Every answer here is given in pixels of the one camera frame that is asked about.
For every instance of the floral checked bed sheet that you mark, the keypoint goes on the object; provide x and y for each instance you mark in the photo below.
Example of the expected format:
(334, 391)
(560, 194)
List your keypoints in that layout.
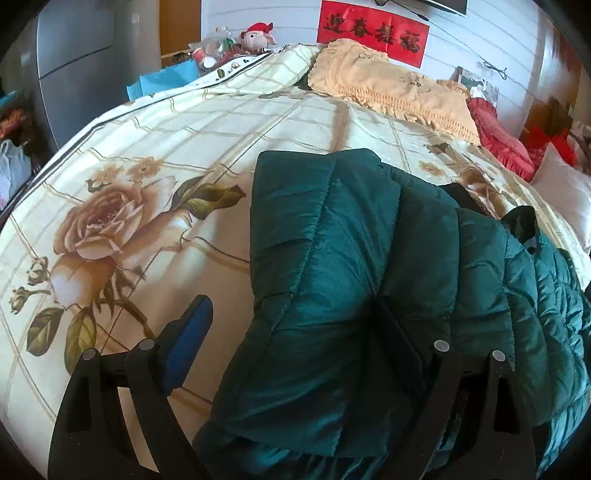
(161, 138)

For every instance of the red frilled pillow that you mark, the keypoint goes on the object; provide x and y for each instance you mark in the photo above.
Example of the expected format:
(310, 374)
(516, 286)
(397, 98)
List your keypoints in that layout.
(498, 134)

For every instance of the beige frilled pillow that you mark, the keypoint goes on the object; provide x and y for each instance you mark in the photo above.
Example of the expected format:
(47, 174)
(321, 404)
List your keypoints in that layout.
(392, 87)

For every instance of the cluttered bottles and jars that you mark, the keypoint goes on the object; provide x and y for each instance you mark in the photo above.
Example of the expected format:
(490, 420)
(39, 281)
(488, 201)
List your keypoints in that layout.
(212, 50)

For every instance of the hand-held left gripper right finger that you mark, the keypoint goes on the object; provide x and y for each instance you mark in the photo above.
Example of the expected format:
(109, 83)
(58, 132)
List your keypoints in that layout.
(406, 350)

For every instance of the grey refrigerator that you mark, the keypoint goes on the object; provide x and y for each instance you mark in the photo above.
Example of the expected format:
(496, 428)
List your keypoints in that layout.
(78, 55)

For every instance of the red wall banner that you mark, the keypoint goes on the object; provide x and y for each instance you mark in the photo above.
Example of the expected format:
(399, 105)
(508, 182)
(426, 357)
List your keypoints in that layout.
(369, 25)

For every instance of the wooden door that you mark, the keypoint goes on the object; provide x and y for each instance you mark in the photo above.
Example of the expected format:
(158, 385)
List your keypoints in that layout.
(180, 27)

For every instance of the colourful printed packets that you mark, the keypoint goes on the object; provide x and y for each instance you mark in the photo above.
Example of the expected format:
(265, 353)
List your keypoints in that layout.
(11, 115)

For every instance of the red bag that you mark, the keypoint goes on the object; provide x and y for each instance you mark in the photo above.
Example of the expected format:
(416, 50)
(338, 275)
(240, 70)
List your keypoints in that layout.
(540, 138)

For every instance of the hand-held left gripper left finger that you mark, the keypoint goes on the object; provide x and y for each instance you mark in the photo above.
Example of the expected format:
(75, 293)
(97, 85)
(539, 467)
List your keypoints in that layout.
(189, 341)

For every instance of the dark green down jacket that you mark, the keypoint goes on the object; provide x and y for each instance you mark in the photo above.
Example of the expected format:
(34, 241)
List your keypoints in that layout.
(323, 258)

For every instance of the framed photo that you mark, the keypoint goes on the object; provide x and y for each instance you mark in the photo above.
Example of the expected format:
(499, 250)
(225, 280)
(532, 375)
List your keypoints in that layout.
(475, 83)

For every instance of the white plastic bag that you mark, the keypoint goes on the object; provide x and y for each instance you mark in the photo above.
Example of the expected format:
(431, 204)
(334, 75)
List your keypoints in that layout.
(11, 166)

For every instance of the white pillow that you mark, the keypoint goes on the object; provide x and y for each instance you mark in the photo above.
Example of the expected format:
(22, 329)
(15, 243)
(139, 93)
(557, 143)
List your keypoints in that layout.
(563, 184)

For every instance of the wall television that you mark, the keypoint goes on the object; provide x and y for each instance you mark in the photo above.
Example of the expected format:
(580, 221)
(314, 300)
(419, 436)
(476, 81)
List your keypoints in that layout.
(448, 4)

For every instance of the plush toy with red hat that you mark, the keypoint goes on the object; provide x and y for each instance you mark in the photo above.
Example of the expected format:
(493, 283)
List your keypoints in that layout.
(256, 37)

